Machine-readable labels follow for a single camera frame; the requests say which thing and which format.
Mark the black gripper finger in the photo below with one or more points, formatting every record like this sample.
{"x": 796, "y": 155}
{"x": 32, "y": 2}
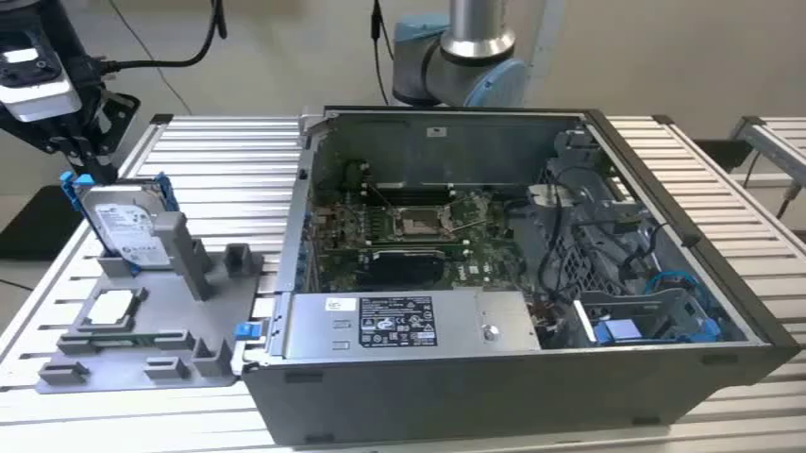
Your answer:
{"x": 56, "y": 144}
{"x": 120, "y": 113}

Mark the hard disk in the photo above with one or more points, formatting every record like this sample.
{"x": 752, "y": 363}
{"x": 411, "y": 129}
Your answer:
{"x": 126, "y": 226}

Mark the grey disk bay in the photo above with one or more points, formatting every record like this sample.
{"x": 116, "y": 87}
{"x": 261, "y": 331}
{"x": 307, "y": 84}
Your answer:
{"x": 642, "y": 302}

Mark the black table corner cap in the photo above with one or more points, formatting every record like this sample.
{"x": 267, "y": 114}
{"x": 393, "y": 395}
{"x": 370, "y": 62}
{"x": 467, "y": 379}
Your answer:
{"x": 163, "y": 119}
{"x": 662, "y": 120}

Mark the black flat base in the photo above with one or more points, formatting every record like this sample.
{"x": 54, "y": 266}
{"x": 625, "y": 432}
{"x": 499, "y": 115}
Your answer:
{"x": 31, "y": 226}

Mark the black hanging antenna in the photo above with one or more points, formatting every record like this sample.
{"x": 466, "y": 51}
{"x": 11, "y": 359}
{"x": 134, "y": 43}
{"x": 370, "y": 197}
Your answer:
{"x": 221, "y": 21}

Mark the silver CPU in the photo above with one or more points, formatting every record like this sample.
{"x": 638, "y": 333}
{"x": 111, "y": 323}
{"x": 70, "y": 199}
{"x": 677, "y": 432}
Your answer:
{"x": 112, "y": 309}

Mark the black board connector block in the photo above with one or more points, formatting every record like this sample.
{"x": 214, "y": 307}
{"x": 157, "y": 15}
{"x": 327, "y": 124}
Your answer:
{"x": 355, "y": 174}

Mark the grey plastic parts rack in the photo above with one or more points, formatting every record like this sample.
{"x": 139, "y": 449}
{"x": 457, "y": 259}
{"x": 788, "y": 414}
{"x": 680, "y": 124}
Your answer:
{"x": 177, "y": 330}

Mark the thin metal locking lever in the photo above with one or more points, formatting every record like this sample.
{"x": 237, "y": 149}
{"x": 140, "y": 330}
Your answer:
{"x": 382, "y": 196}

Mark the black RAM slot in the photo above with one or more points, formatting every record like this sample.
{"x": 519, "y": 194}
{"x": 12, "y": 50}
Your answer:
{"x": 415, "y": 242}
{"x": 410, "y": 189}
{"x": 410, "y": 198}

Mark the blue case latch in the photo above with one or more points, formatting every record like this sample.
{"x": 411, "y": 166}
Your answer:
{"x": 247, "y": 330}

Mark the CPU socket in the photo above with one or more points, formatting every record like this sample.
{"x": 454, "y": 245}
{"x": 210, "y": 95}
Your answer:
{"x": 415, "y": 222}

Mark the silver power supply unit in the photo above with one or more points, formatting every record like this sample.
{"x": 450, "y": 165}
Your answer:
{"x": 315, "y": 325}

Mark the green motherboard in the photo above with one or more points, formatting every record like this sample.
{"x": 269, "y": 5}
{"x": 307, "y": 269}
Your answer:
{"x": 498, "y": 245}

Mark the black open PC case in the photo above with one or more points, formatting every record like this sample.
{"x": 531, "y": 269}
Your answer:
{"x": 441, "y": 401}

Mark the grey metal drive cage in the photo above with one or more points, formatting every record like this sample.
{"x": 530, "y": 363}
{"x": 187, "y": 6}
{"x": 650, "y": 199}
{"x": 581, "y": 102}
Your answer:
{"x": 592, "y": 245}

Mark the blue plastic bay tab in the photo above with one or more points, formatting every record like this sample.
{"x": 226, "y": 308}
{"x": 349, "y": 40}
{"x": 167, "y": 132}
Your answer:
{"x": 620, "y": 331}

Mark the black box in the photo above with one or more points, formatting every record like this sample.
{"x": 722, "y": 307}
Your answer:
{"x": 724, "y": 153}

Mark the metal slat side table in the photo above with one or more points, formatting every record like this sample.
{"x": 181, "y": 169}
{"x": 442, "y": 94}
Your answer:
{"x": 781, "y": 137}

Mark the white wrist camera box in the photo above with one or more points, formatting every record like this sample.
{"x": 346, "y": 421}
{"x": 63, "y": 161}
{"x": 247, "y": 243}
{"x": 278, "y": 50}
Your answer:
{"x": 44, "y": 101}

